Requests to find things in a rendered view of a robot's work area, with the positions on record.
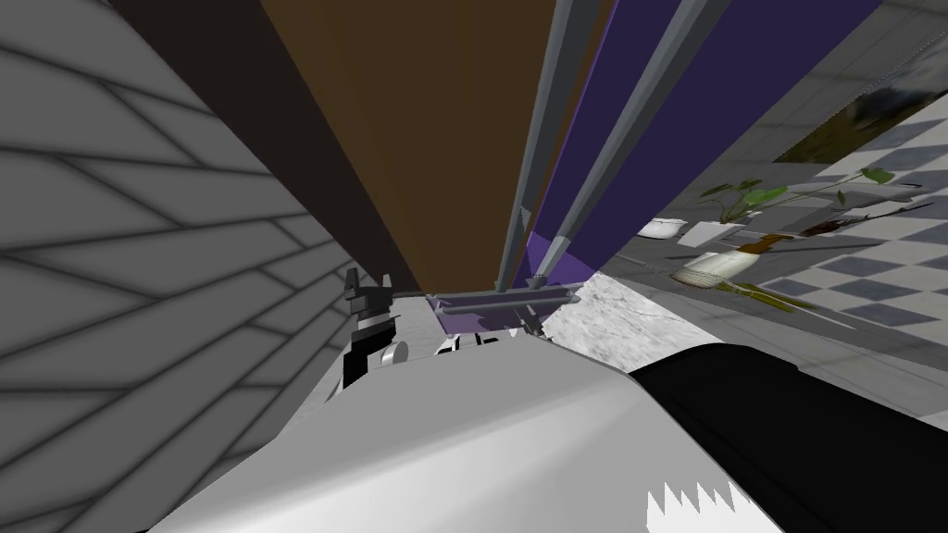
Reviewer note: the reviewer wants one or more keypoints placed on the purple cupboard door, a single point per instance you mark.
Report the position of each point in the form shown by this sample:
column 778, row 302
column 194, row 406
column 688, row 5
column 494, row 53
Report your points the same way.
column 711, row 96

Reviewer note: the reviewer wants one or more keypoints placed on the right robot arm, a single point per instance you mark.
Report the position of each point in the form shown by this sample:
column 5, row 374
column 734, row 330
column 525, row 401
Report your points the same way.
column 800, row 444

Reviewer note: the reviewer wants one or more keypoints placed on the green plant in white pot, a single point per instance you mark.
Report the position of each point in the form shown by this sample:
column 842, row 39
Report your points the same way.
column 715, row 233

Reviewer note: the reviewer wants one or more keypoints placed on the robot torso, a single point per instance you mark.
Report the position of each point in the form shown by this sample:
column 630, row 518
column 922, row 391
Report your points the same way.
column 459, row 444

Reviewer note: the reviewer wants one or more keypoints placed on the dark picture on wall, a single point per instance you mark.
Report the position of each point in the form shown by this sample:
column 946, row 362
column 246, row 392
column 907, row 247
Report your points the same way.
column 852, row 126

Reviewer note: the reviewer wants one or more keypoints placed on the dark brown branch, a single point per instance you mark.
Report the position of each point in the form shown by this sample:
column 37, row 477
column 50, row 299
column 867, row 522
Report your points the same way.
column 840, row 224

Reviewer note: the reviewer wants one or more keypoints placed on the white vase with brown top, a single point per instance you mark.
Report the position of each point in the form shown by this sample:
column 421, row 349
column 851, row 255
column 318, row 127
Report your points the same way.
column 722, row 263

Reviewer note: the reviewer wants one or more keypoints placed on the white bowl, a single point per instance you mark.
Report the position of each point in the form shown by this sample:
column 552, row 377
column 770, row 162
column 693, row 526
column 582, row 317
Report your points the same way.
column 661, row 229

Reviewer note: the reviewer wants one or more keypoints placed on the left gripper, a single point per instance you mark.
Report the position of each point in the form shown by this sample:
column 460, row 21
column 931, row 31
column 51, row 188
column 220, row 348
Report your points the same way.
column 370, row 302

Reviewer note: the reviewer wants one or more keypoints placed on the brown cupboard door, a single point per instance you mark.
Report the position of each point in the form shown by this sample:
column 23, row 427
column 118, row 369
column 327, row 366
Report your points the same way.
column 429, row 133

